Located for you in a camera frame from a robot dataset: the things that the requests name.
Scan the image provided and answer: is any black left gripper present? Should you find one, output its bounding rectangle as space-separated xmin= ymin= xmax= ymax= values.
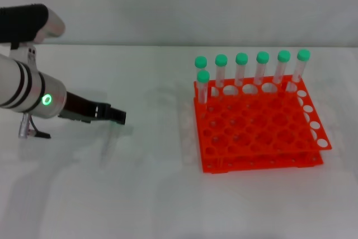
xmin=57 ymin=90 xmax=128 ymax=126

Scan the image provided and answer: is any orange test tube rack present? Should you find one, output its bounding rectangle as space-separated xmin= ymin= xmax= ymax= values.
xmin=193 ymin=74 xmax=332 ymax=175

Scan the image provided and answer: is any silver plug with black cable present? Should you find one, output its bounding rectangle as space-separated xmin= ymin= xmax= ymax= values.
xmin=18 ymin=112 xmax=52 ymax=139

